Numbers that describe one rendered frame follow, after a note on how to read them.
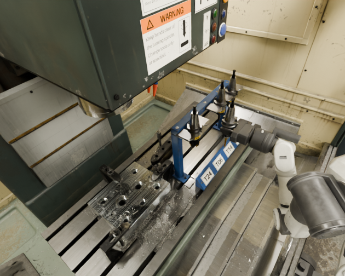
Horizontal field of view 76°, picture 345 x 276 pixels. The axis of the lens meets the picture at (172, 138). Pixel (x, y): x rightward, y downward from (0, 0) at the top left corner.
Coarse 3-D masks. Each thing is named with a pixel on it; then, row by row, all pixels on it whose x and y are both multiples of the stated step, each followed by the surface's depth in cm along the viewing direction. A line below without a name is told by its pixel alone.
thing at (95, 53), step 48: (0, 0) 43; (48, 0) 33; (96, 0) 31; (192, 0) 48; (0, 48) 61; (48, 48) 42; (96, 48) 34; (144, 48) 42; (192, 48) 55; (96, 96) 41
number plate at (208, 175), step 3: (207, 171) 109; (210, 171) 110; (204, 174) 108; (207, 174) 109; (210, 174) 110; (213, 174) 111; (201, 177) 106; (204, 177) 107; (207, 177) 108; (210, 177) 109; (204, 180) 107; (207, 180) 108; (210, 180) 109; (204, 183) 107; (207, 183) 108
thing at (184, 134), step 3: (183, 129) 93; (180, 132) 92; (183, 132) 91; (186, 132) 91; (189, 132) 91; (177, 135) 90; (180, 135) 90; (183, 135) 90; (186, 135) 90; (189, 135) 90; (192, 135) 90; (180, 138) 90; (183, 138) 89; (186, 138) 89; (189, 138) 89; (192, 138) 89
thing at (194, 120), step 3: (192, 114) 87; (195, 114) 87; (192, 117) 88; (195, 117) 88; (198, 117) 89; (192, 120) 89; (195, 120) 89; (198, 120) 90; (189, 123) 91; (192, 123) 90; (195, 123) 89; (198, 123) 90; (189, 126) 92; (192, 126) 90; (195, 126) 90; (198, 126) 91
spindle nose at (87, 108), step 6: (78, 102) 61; (84, 102) 58; (126, 102) 62; (132, 102) 65; (84, 108) 60; (90, 108) 59; (96, 108) 59; (120, 108) 62; (126, 108) 63; (90, 114) 61; (96, 114) 61; (102, 114) 60; (108, 114) 61; (114, 114) 61
